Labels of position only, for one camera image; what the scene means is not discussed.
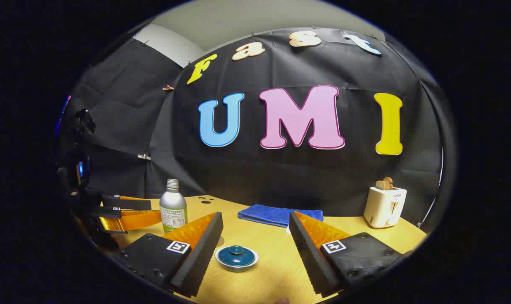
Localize dark blue teacup lid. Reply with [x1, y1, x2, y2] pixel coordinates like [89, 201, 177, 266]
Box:
[218, 245, 256, 265]

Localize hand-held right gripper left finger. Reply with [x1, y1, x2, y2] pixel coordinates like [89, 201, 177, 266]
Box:
[114, 211, 224, 298]

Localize black backdrop cloth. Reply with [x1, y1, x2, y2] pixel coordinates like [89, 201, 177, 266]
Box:
[70, 27, 446, 226]

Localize white cable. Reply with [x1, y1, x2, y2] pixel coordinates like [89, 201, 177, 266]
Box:
[419, 147, 445, 228]

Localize folded blue towel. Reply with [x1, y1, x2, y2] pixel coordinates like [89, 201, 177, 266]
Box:
[238, 204, 324, 228]

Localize teacup with white inside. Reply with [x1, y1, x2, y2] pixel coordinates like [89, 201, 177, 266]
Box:
[215, 249, 260, 272]

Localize silver water bottle green label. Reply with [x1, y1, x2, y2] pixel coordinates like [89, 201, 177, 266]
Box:
[160, 179, 188, 234]

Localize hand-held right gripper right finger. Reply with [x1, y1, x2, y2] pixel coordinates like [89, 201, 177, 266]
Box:
[288, 210, 404, 298]

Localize white toaster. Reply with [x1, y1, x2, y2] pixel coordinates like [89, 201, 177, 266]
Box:
[363, 186, 407, 229]

